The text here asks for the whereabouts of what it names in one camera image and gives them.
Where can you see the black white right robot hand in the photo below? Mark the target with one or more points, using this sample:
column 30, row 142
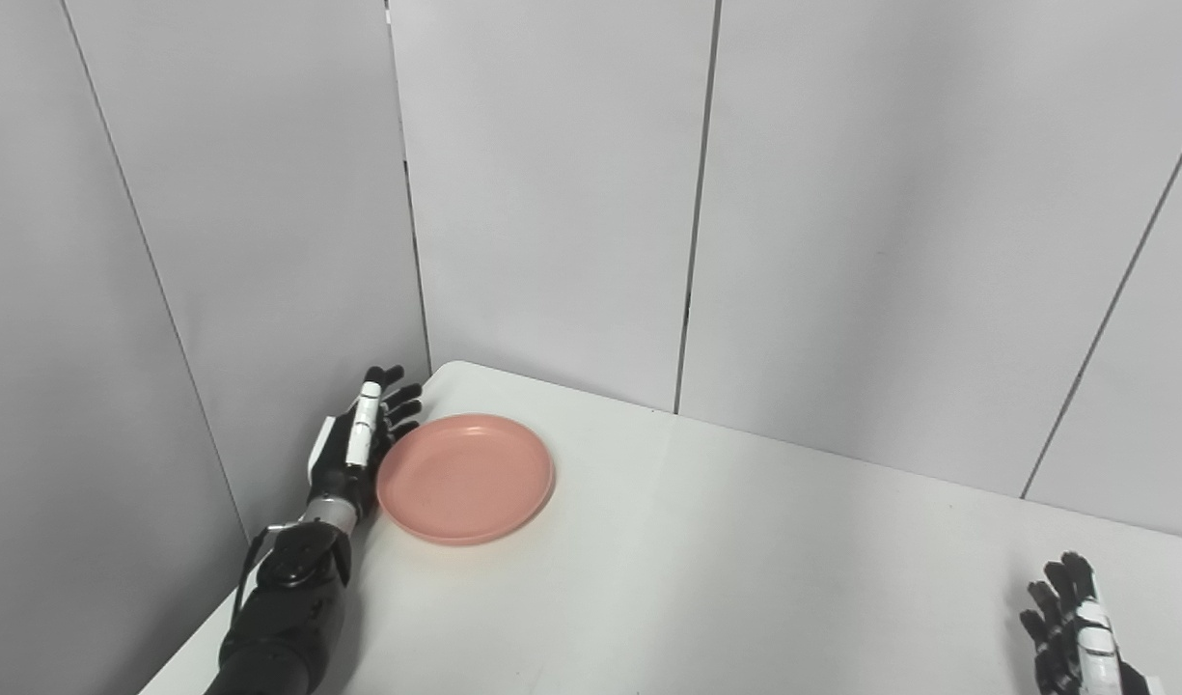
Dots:
column 1058, row 637

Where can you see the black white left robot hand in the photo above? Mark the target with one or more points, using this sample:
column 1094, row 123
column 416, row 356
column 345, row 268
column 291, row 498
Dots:
column 335, row 463

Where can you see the pink round plate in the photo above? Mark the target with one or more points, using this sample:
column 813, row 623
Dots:
column 465, row 478

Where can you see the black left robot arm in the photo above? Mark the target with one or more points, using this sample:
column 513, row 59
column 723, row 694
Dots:
column 291, row 608

